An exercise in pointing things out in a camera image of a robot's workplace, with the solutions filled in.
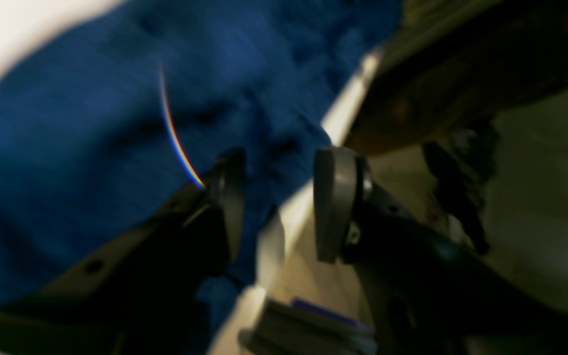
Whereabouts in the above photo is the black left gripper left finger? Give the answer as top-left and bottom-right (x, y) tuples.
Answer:
(0, 148), (247, 355)

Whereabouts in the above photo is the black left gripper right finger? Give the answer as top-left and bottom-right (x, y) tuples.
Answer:
(313, 146), (568, 355)

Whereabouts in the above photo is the blue long-sleeve shirt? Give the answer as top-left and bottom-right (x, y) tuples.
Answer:
(0, 0), (402, 355)

